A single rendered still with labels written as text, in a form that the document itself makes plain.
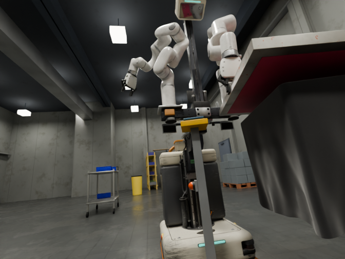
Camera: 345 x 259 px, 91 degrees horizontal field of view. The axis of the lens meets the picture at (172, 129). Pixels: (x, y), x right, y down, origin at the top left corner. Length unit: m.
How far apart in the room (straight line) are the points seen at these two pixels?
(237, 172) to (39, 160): 11.63
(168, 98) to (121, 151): 10.96
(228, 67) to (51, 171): 12.82
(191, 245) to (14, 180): 13.40
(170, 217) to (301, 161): 1.21
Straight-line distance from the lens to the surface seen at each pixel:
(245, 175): 6.72
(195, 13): 1.56
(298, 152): 0.59
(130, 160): 11.85
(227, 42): 0.91
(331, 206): 0.63
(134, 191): 7.57
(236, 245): 1.43
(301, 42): 0.63
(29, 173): 13.83
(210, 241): 0.87
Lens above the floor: 0.71
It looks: 15 degrees up
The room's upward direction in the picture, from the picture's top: 6 degrees counter-clockwise
